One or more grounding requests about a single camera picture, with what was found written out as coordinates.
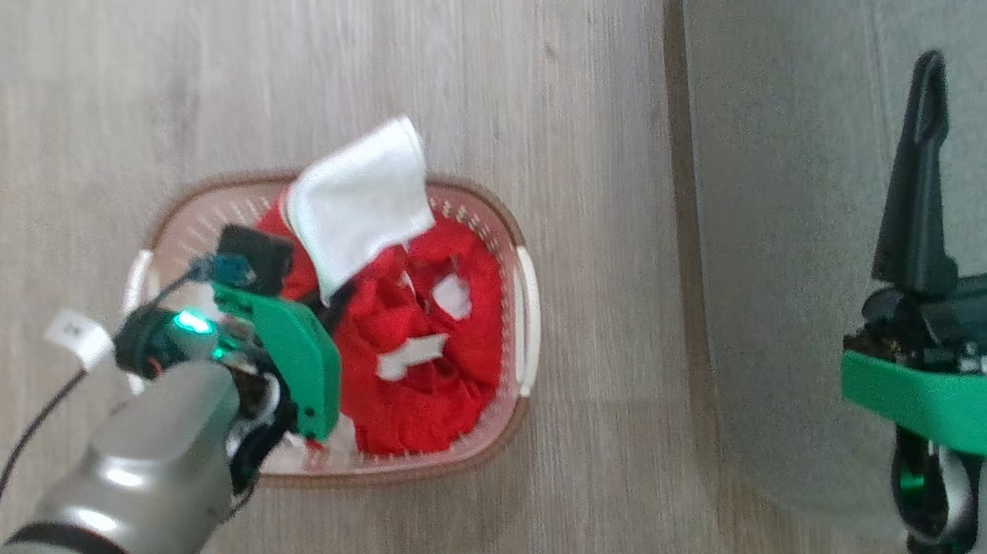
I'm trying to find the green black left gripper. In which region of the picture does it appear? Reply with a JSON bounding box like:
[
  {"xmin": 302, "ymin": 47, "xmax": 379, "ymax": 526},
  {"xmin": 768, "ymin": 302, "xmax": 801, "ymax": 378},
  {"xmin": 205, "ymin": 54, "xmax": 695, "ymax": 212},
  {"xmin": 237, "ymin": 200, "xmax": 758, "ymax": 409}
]
[{"xmin": 105, "ymin": 266, "xmax": 359, "ymax": 448}]

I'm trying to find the red garment with white stripes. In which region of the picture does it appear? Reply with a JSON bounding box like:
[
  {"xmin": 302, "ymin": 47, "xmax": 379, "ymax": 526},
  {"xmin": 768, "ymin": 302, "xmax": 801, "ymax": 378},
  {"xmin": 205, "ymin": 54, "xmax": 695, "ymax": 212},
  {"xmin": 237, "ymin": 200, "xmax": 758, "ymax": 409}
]
[{"xmin": 221, "ymin": 186, "xmax": 529, "ymax": 476}]

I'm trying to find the pink plastic laundry basket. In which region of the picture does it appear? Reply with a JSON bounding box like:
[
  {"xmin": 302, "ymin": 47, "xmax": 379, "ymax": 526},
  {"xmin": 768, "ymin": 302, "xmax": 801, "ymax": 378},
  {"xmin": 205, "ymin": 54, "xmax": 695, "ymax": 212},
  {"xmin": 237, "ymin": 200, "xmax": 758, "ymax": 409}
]
[{"xmin": 94, "ymin": 126, "xmax": 567, "ymax": 529}]

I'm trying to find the white cloth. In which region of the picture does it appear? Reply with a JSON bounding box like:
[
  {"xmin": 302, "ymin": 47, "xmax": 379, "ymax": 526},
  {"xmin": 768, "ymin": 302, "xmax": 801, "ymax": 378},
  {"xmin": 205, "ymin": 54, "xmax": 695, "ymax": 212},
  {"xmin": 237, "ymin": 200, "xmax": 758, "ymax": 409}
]
[{"xmin": 267, "ymin": 98, "xmax": 452, "ymax": 323}]

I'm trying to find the white cable tag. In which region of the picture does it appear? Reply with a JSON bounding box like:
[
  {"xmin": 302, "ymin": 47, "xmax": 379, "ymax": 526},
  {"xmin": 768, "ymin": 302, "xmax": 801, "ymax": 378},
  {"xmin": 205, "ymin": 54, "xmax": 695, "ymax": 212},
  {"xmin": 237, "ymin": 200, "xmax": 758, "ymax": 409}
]
[{"xmin": 40, "ymin": 307, "xmax": 119, "ymax": 375}]

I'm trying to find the thin black cable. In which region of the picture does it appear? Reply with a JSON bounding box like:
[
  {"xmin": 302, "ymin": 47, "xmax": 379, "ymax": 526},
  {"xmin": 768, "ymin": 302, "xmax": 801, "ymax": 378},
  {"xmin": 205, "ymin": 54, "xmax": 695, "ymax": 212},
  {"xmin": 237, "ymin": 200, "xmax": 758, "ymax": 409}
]
[{"xmin": 0, "ymin": 355, "xmax": 88, "ymax": 554}]

